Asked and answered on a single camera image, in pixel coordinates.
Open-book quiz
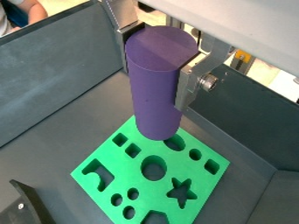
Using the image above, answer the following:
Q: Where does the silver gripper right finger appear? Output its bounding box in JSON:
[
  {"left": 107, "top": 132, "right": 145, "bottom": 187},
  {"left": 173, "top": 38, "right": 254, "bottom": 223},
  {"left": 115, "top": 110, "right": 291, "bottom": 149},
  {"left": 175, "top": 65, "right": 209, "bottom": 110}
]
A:
[{"left": 175, "top": 33, "right": 231, "bottom": 111}]

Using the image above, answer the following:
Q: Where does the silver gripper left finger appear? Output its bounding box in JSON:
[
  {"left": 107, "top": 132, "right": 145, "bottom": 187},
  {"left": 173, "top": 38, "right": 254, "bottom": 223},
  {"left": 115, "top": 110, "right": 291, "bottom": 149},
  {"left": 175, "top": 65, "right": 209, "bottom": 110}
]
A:
[{"left": 102, "top": 0, "right": 145, "bottom": 71}]

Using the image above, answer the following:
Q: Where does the purple cylinder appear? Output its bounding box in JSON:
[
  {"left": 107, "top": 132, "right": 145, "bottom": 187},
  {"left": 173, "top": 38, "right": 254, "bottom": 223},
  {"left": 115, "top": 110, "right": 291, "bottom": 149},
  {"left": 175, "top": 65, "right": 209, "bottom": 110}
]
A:
[{"left": 126, "top": 26, "right": 199, "bottom": 140}]

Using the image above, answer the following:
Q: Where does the yellow and black stand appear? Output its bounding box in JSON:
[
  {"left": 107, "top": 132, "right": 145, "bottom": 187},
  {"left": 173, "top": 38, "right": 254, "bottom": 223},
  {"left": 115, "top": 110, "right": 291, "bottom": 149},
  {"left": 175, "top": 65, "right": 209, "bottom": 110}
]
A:
[{"left": 230, "top": 49, "right": 257, "bottom": 75}]

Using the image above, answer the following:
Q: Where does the person in background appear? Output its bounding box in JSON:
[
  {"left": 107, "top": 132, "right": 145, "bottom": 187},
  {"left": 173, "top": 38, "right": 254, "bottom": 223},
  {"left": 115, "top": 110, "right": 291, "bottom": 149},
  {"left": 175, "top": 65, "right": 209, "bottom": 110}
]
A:
[{"left": 0, "top": 0, "right": 48, "bottom": 37}]

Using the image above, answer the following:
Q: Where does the green shape sorter board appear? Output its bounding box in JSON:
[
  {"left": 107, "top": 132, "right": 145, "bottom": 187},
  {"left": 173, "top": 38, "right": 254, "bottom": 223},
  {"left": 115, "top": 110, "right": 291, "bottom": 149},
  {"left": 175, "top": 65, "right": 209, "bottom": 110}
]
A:
[{"left": 71, "top": 118, "right": 230, "bottom": 224}]

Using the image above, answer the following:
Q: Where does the black bracket with screw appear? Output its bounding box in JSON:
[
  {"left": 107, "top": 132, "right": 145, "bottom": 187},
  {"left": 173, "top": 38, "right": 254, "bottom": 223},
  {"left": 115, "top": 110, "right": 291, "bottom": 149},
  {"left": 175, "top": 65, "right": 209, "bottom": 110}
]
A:
[{"left": 0, "top": 179, "right": 56, "bottom": 224}]

